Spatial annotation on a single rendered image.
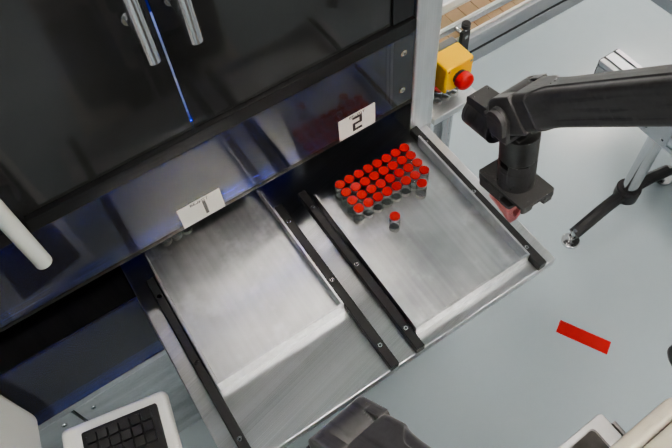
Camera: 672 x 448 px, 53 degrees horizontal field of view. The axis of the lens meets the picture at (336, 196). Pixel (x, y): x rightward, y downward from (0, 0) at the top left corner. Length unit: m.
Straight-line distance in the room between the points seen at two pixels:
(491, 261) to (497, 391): 0.89
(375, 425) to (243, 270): 0.70
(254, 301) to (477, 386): 1.03
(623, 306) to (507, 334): 0.39
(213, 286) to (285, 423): 0.30
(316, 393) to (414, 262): 0.31
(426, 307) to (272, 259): 0.31
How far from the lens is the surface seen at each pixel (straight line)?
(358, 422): 0.69
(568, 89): 0.83
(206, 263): 1.34
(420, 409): 2.12
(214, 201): 1.24
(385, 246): 1.32
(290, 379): 1.22
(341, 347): 1.23
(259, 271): 1.31
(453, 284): 1.29
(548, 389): 2.19
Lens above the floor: 2.04
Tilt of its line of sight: 57 degrees down
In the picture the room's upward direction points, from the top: 6 degrees counter-clockwise
